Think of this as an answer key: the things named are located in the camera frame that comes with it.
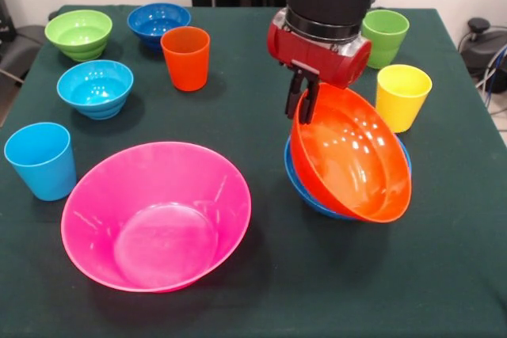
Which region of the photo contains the green ribbed bowl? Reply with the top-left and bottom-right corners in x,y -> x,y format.
44,9 -> 113,63

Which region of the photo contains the bundle of floor cables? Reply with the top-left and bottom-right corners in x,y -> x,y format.
475,43 -> 507,133

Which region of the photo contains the green cup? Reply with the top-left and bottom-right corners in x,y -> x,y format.
360,9 -> 410,70

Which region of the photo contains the yellow cup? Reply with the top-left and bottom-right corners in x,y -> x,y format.
375,63 -> 433,134

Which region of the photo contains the light blue ribbed bowl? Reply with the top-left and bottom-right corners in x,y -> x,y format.
56,59 -> 135,121

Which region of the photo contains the dark blue ribbed bowl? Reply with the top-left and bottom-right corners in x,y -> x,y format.
126,2 -> 193,52

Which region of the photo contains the light blue cup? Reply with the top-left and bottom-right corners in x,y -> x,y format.
3,122 -> 78,202

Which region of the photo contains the orange cup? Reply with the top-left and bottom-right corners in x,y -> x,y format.
160,26 -> 211,93

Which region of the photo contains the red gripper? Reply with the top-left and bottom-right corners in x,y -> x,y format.
267,11 -> 373,124

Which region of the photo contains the dark green tablecloth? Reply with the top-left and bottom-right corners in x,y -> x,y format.
0,4 -> 507,338

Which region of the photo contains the large orange bowl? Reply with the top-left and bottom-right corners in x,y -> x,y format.
289,82 -> 413,223

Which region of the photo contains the large blue bowl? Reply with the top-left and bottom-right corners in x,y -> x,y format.
284,134 -> 414,222

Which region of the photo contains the large pink bowl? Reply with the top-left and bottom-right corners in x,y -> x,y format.
60,140 -> 253,294

